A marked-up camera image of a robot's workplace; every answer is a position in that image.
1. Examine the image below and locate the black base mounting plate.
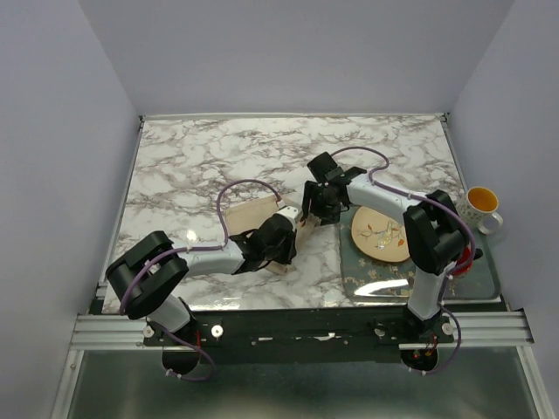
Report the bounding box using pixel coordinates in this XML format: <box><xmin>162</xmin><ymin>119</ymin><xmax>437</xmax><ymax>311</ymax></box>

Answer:
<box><xmin>143</xmin><ymin>306</ymin><xmax>455</xmax><ymax>377</ymax></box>

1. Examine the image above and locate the beige floral plate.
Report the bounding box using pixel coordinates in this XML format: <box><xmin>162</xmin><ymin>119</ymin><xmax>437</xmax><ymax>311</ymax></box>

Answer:
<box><xmin>351</xmin><ymin>207</ymin><xmax>410</xmax><ymax>264</ymax></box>

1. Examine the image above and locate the aluminium frame rail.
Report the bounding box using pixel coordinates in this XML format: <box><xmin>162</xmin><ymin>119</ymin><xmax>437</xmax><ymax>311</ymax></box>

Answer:
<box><xmin>70</xmin><ymin>312</ymin><xmax>534</xmax><ymax>351</ymax></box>

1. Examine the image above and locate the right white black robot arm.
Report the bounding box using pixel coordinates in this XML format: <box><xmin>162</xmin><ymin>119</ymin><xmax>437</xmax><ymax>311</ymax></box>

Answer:
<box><xmin>302</xmin><ymin>152</ymin><xmax>475</xmax><ymax>342</ymax></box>

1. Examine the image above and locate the beige cloth napkin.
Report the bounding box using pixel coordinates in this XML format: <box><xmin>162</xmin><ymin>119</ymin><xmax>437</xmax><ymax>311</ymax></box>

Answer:
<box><xmin>224</xmin><ymin>195</ymin><xmax>320</xmax><ymax>274</ymax></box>

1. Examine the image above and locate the teal floral serving tray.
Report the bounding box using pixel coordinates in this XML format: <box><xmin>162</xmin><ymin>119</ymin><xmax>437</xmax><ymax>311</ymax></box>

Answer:
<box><xmin>338</xmin><ymin>207</ymin><xmax>500</xmax><ymax>304</ymax></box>

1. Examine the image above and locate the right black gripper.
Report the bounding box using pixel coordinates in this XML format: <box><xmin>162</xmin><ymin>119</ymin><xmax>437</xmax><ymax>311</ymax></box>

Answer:
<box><xmin>300</xmin><ymin>180</ymin><xmax>342</xmax><ymax>226</ymax></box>

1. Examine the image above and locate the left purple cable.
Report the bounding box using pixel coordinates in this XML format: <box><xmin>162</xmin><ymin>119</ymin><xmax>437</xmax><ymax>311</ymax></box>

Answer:
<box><xmin>118</xmin><ymin>179</ymin><xmax>285</xmax><ymax>381</ymax></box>

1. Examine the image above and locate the white floral mug yellow inside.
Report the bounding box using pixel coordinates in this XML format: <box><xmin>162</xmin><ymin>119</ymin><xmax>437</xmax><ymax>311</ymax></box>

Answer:
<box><xmin>455</xmin><ymin>187</ymin><xmax>504</xmax><ymax>235</ymax></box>

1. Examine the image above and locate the purple cable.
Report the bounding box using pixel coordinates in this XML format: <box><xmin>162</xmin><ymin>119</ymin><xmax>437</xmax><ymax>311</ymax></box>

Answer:
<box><xmin>331</xmin><ymin>146</ymin><xmax>477</xmax><ymax>376</ymax></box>
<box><xmin>118</xmin><ymin>179</ymin><xmax>285</xmax><ymax>381</ymax></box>

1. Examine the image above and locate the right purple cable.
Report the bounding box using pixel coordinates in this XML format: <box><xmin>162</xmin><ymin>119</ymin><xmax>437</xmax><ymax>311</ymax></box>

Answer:
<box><xmin>331</xmin><ymin>146</ymin><xmax>477</xmax><ymax>376</ymax></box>

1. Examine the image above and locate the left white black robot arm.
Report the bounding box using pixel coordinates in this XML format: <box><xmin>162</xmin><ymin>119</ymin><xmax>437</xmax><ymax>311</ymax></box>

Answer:
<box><xmin>106</xmin><ymin>206</ymin><xmax>300</xmax><ymax>345</ymax></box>

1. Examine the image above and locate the red black cup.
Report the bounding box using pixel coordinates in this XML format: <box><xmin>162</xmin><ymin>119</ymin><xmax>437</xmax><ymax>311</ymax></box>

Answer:
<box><xmin>452</xmin><ymin>245</ymin><xmax>484</xmax><ymax>277</ymax></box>

